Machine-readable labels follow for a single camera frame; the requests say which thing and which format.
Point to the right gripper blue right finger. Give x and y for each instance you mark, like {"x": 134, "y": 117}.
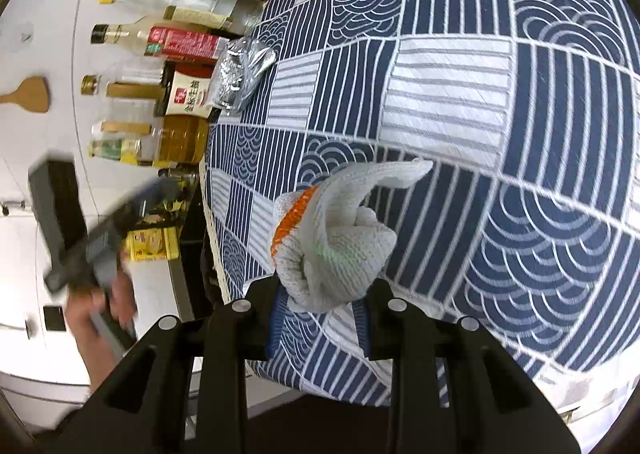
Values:
{"x": 362, "y": 325}

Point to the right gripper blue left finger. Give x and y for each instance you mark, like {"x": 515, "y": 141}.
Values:
{"x": 277, "y": 316}

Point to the white knit work glove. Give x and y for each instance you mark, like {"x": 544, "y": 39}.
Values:
{"x": 325, "y": 246}

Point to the silver foil wrapper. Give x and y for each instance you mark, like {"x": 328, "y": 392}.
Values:
{"x": 238, "y": 74}

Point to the person's left hand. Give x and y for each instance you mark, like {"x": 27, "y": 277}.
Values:
{"x": 91, "y": 314}

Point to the yellow dish soap bottle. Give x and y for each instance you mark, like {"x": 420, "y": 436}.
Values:
{"x": 152, "y": 244}

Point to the yellow black rubber gloves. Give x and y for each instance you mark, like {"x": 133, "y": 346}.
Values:
{"x": 169, "y": 214}

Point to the green label sesame oil bottle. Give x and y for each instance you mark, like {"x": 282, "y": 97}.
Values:
{"x": 140, "y": 152}

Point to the large cooking oil bottle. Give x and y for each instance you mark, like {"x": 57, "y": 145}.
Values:
{"x": 169, "y": 141}

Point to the wooden spatula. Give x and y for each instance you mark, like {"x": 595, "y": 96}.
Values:
{"x": 31, "y": 95}

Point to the dark soy sauce bottle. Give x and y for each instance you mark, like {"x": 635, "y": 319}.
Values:
{"x": 174, "y": 88}

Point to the red label vinegar bottle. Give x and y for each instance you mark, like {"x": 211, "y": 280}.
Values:
{"x": 157, "y": 40}

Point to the clear yellow cap bottle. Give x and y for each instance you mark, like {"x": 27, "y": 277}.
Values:
{"x": 236, "y": 17}

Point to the blue patterned tablecloth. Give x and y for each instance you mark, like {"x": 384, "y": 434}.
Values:
{"x": 529, "y": 111}

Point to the black wall switch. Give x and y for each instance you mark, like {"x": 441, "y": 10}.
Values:
{"x": 54, "y": 319}

